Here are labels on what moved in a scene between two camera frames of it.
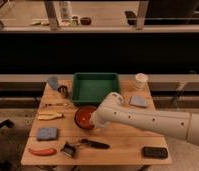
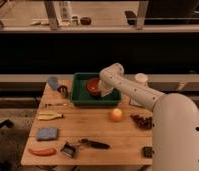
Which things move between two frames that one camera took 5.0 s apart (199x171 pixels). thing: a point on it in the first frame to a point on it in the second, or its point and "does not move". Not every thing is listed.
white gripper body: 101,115 to 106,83
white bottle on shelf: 66,12 does not move
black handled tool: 95,144 does not move
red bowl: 83,117 to 92,86
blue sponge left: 47,133 does not move
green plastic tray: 90,88 does not move
